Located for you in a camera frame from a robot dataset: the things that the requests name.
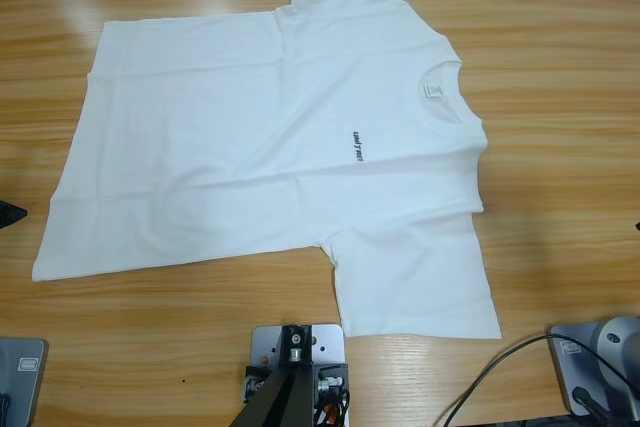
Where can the white t-shirt with black logo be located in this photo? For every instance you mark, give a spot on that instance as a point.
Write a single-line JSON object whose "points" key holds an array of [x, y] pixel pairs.
{"points": [[250, 122]]}

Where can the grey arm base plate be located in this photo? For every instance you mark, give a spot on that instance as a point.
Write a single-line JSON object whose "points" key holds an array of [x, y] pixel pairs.
{"points": [[570, 347], [22, 387]]}

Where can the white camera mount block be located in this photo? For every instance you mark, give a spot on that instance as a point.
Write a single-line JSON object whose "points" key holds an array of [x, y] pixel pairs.
{"points": [[330, 342]]}

